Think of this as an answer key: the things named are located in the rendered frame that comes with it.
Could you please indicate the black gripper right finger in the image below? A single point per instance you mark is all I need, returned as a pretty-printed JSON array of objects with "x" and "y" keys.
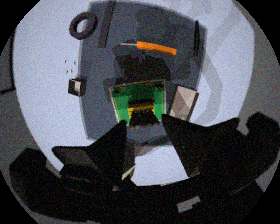
[{"x": 193, "y": 141}]

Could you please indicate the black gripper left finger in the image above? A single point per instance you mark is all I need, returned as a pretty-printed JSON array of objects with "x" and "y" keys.
[{"x": 106, "y": 155}]

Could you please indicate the dark grey work mat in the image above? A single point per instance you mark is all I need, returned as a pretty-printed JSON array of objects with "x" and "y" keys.
[{"x": 116, "y": 64}]

